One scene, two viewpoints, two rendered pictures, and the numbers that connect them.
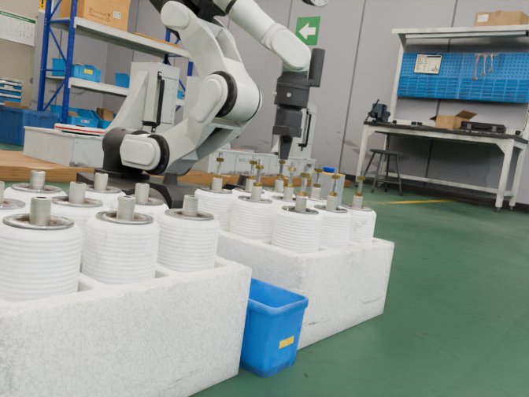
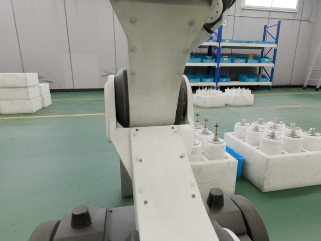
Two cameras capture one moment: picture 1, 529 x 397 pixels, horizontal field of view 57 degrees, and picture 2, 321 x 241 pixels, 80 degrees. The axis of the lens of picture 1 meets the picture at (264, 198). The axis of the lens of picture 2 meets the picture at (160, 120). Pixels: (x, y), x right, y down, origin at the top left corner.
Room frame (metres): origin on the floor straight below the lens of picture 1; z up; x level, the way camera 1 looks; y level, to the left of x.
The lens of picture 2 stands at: (1.93, 0.48, 0.57)
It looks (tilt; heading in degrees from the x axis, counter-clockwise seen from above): 14 degrees down; 221
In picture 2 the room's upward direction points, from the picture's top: straight up
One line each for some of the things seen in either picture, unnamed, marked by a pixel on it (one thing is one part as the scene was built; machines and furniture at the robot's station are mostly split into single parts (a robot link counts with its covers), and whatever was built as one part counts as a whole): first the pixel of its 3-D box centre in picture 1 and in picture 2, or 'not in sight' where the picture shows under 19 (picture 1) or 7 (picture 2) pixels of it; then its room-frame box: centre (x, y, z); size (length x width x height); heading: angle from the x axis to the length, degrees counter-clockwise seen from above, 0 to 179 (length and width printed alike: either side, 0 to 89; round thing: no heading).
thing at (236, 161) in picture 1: (249, 131); not in sight; (4.50, 0.22, 0.45); 1.51 x 0.57 x 0.74; 143
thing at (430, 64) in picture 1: (427, 63); not in sight; (6.01, -1.70, 1.54); 0.32 x 0.02 x 0.25; 53
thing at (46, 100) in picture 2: not in sight; (35, 100); (0.91, -3.20, 0.09); 0.39 x 0.39 x 0.18; 56
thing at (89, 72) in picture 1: (76, 71); not in sight; (5.94, 2.41, 0.90); 0.50 x 0.38 x 0.21; 54
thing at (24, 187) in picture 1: (36, 189); (292, 135); (0.79, 0.37, 0.25); 0.08 x 0.08 x 0.01
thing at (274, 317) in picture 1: (223, 310); (220, 157); (0.88, 0.05, 0.06); 0.30 x 0.11 x 0.12; 53
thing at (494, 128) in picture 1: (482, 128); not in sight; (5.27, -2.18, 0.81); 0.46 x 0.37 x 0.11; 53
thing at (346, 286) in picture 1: (278, 266); (182, 162); (1.14, -0.05, 0.09); 0.39 x 0.39 x 0.18; 52
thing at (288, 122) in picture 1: (288, 113); not in sight; (1.31, -0.03, 0.46); 0.13 x 0.10 x 0.12; 15
